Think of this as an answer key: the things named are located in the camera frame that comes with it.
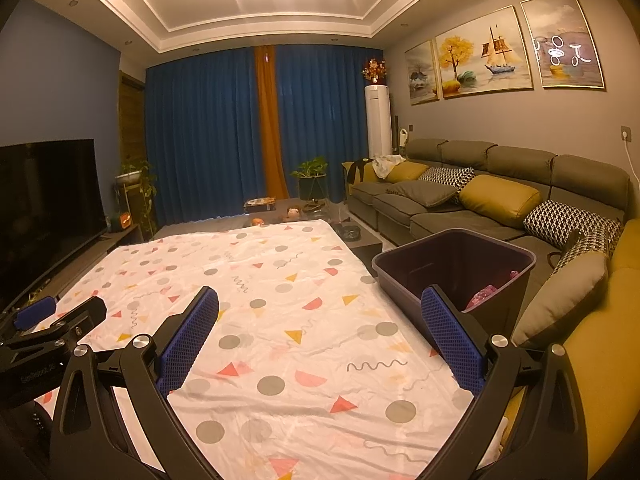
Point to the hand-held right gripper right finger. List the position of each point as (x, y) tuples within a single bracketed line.
[(452, 345)]

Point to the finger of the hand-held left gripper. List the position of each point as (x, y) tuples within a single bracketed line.
[(82, 315), (35, 312)]

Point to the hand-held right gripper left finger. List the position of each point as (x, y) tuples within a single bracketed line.
[(187, 345)]

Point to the pink plastic bag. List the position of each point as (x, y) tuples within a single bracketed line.
[(482, 297)]

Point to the grey plastic bin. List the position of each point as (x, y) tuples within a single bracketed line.
[(450, 255)]

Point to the low television stand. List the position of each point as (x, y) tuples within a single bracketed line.
[(122, 235)]

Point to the orange black speaker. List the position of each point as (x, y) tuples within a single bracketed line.
[(122, 222)]

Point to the black flat television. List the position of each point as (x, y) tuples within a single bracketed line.
[(45, 210)]

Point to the large grey pillow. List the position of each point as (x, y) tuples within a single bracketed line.
[(565, 295)]

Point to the patterned white table cloth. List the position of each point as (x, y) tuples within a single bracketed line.
[(300, 285)]

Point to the large yellow pillow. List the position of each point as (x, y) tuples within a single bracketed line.
[(500, 200)]

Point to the dark ashtray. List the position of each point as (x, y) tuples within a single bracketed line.
[(350, 232)]

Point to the small grey pillow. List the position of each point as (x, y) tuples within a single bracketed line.
[(422, 194)]

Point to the trailing potted plant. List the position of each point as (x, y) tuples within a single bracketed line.
[(135, 170)]

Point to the yellow leather seat cushion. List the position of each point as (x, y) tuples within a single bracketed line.
[(610, 360)]

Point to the flat printed box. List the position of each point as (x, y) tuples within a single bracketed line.
[(260, 203)]

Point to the black white patterned pillow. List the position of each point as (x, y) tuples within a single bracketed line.
[(450, 177), (560, 220), (587, 247)]

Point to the pink pig figure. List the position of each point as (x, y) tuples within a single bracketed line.
[(293, 214)]

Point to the small yellow pillow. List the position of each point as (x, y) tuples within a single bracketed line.
[(406, 172)]

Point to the dark round dish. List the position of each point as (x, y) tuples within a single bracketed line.
[(313, 207)]

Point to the grey sectional sofa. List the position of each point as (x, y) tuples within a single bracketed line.
[(520, 165)]

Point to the black garment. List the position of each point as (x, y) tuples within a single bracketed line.
[(357, 170)]

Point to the green planter gold legs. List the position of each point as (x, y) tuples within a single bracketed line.
[(312, 187)]

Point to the blue curtain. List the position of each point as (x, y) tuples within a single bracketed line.
[(325, 120), (200, 135)]

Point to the white handheld appliance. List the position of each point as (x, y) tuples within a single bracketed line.
[(404, 136)]

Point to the green leafy plant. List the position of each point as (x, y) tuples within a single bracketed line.
[(311, 166)]

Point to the orange curtain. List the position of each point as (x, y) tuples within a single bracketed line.
[(270, 125)]

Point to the white standing air conditioner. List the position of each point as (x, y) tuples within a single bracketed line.
[(378, 120)]

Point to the small framed landscape painting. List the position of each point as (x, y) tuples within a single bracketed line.
[(421, 75)]

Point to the red gold flower decoration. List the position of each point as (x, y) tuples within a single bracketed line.
[(375, 71)]

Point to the framed sailing ship painting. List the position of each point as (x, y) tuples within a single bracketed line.
[(482, 52)]

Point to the framed grey painting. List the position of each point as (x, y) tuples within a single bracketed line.
[(562, 40)]

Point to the gold frame plant stand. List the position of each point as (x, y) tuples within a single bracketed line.
[(135, 210)]

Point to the brown wooden wall panel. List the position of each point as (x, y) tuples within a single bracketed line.
[(131, 150)]

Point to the wall socket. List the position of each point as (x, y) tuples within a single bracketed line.
[(627, 133)]

